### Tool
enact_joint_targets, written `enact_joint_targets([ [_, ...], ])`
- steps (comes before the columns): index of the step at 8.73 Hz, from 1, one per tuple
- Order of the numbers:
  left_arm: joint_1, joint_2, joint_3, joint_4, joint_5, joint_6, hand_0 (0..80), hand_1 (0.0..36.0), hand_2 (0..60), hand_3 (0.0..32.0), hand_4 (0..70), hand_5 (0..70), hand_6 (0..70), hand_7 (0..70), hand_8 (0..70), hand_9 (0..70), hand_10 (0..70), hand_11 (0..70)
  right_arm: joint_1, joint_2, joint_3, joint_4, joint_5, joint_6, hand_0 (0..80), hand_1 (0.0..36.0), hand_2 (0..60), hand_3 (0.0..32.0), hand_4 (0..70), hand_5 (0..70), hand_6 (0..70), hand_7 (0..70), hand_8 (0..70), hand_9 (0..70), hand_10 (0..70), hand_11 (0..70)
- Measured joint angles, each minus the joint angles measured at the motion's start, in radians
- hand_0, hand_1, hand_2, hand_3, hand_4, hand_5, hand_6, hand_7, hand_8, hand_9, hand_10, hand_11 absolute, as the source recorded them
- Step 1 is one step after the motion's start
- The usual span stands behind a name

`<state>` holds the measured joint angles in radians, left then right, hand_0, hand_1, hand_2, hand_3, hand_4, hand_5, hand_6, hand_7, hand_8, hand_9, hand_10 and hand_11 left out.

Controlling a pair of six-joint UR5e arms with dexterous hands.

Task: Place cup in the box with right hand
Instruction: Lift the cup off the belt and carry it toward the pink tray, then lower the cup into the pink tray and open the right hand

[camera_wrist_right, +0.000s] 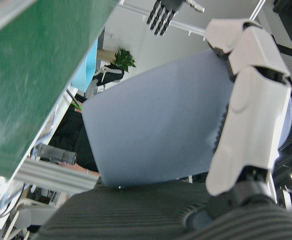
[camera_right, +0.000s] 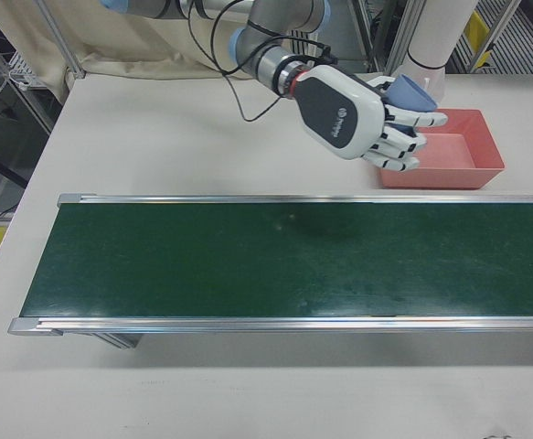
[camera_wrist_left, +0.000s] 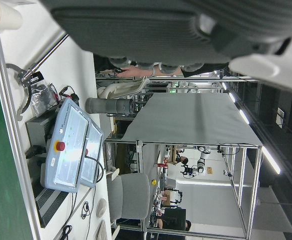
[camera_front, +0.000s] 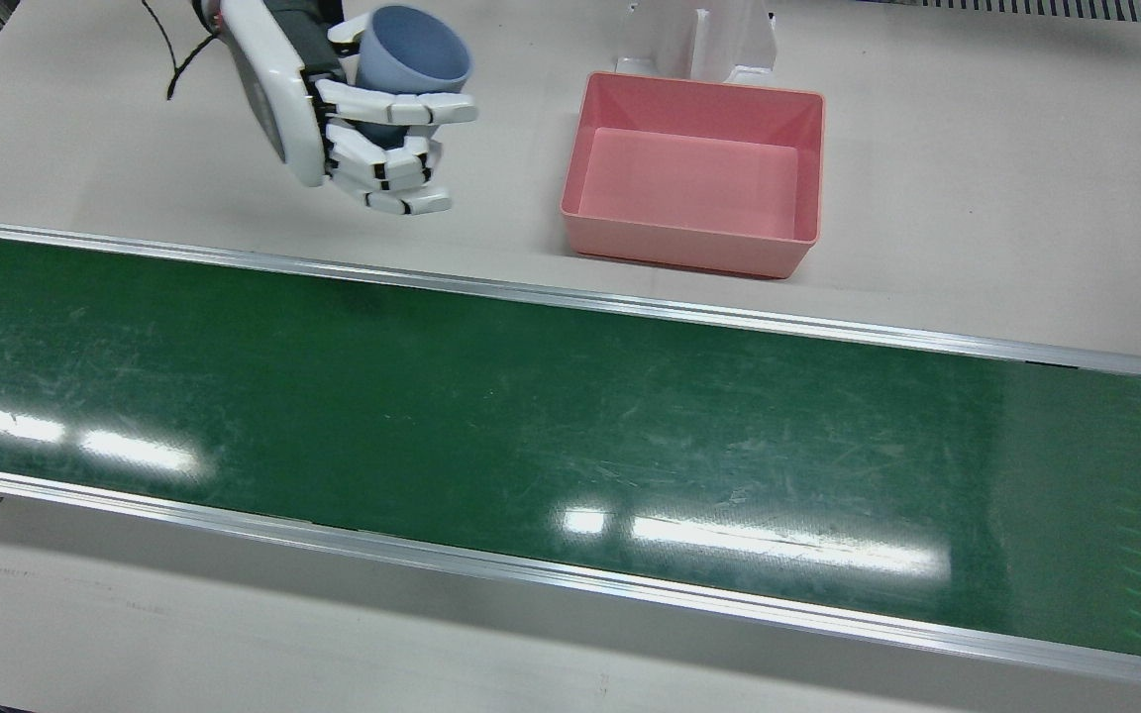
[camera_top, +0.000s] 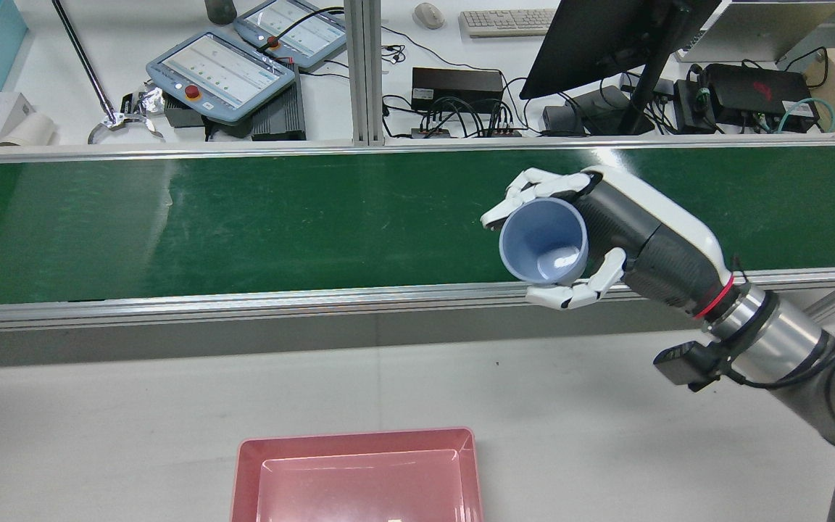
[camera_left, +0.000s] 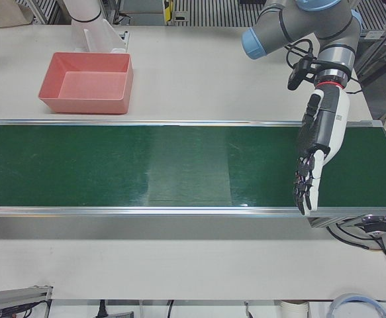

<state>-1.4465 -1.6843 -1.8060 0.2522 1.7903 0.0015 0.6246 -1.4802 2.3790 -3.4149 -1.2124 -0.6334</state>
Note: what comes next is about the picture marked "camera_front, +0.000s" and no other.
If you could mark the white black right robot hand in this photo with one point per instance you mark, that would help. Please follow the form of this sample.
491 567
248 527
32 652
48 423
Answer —
283 89

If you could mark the blue-grey plastic cup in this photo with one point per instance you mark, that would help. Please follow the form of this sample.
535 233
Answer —
412 54

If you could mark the pink plastic box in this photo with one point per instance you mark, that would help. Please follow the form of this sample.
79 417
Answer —
694 183

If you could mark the green conveyor belt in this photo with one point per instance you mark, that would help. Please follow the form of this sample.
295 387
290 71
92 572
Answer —
531 416

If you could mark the metal grille strip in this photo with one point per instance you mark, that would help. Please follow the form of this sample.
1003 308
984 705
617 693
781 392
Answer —
1046 8

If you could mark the aluminium conveyor side rail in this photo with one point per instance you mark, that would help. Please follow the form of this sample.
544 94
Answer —
531 569
570 297

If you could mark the white camera stand base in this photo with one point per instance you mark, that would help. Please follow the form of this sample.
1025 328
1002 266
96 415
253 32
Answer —
665 35

